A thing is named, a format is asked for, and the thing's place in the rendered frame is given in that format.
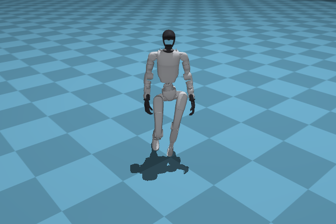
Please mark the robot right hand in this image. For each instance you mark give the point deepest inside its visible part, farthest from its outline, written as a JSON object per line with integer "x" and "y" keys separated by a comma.
{"x": 147, "y": 105}

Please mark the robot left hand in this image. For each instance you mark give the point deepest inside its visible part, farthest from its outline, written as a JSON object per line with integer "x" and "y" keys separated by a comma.
{"x": 192, "y": 103}

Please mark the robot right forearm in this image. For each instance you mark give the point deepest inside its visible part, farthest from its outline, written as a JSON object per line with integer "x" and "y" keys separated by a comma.
{"x": 147, "y": 84}

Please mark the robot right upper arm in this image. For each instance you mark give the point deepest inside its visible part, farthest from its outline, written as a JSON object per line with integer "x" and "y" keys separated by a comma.
{"x": 150, "y": 63}

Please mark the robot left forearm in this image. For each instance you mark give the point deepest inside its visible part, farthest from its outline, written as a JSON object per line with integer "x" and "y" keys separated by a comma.
{"x": 190, "y": 88}

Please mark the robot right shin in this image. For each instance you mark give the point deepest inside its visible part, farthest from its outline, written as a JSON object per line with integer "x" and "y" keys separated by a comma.
{"x": 154, "y": 136}

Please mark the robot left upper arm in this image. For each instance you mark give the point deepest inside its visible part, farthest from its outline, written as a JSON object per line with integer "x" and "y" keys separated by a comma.
{"x": 186, "y": 65}

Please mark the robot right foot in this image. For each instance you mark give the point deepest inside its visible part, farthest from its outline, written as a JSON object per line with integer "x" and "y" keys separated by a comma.
{"x": 155, "y": 144}

